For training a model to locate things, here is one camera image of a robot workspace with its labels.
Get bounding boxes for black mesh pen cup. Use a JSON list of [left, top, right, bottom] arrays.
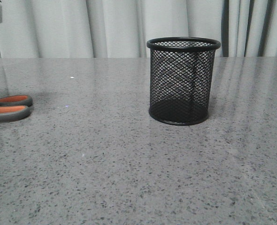
[[146, 37, 221, 126]]

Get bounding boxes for grey orange handled scissors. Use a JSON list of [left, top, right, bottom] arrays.
[[0, 95, 33, 122]]

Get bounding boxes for grey pleated curtain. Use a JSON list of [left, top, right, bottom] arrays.
[[0, 0, 277, 58]]

